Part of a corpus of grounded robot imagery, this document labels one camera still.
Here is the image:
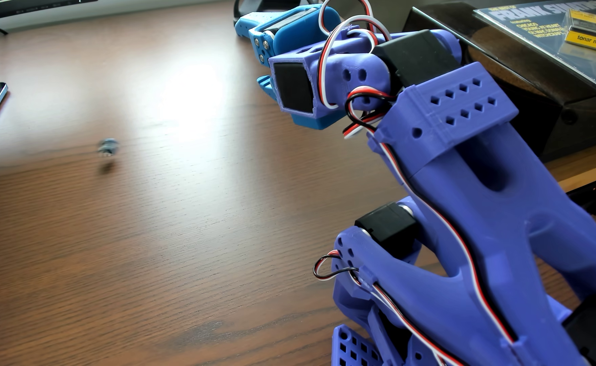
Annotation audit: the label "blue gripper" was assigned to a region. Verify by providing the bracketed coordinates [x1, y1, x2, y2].
[234, 5, 350, 131]

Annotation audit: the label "red white black servo cable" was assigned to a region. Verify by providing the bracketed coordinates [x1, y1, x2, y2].
[312, 0, 519, 366]

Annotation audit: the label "dark blue dice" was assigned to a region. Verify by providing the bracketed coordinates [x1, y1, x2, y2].
[98, 138, 120, 158]

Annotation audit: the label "black turntable with dust cover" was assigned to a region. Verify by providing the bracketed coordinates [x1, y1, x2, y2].
[402, 2, 596, 163]

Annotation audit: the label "wooden shelf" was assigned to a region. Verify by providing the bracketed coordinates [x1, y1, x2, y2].
[547, 136, 596, 247]

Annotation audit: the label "yellow labelled brush box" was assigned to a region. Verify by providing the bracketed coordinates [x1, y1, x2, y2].
[563, 9, 596, 57]

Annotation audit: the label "Frank Sinatra record sleeve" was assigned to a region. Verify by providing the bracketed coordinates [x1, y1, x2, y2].
[473, 0, 596, 101]

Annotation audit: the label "black plastic stand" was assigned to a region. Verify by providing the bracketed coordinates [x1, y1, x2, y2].
[233, 0, 324, 20]

